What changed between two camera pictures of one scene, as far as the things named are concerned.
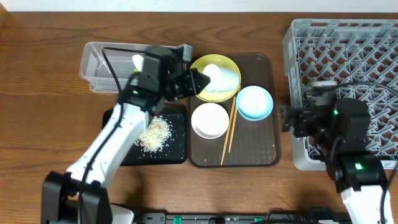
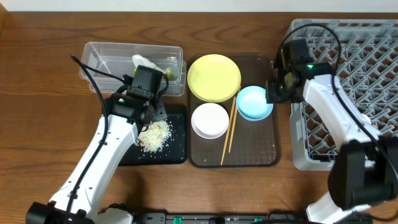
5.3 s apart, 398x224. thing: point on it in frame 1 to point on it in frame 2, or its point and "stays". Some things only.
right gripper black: x=304 y=116 to x=272 y=92
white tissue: x=138 y=60 stays
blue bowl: x=254 y=103 stays
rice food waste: x=155 y=137 stays
